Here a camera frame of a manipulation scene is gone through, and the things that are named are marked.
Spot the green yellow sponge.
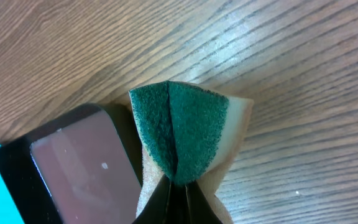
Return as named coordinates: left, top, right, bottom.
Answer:
left=129, top=81, right=254, bottom=224

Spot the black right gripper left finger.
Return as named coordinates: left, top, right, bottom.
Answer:
left=132, top=175, right=181, bottom=224

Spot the black water tray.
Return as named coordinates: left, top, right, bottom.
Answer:
left=0, top=104, right=142, bottom=224

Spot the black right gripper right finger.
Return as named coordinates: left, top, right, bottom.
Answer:
left=181, top=182, right=223, bottom=224

